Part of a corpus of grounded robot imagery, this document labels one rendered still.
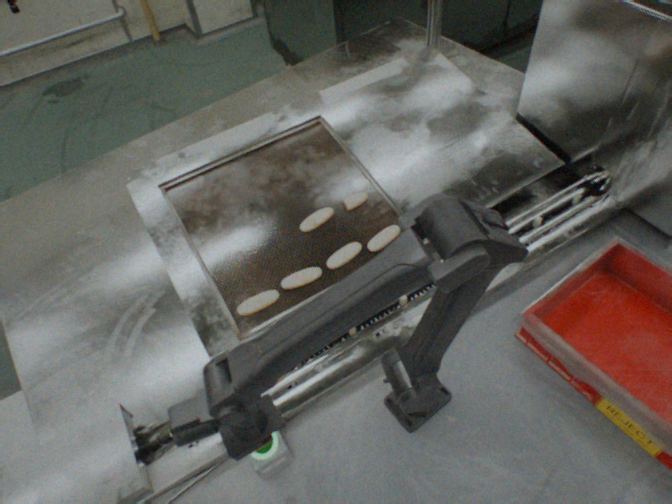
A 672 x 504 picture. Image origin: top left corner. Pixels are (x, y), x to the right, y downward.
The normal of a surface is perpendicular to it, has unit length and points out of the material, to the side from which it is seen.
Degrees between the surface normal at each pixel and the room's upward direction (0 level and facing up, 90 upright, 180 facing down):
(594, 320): 0
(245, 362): 28
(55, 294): 0
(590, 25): 90
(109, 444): 0
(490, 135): 10
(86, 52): 90
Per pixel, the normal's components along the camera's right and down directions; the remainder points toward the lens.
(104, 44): 0.51, 0.64
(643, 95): -0.85, 0.45
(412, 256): -0.52, -0.41
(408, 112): 0.00, -0.51
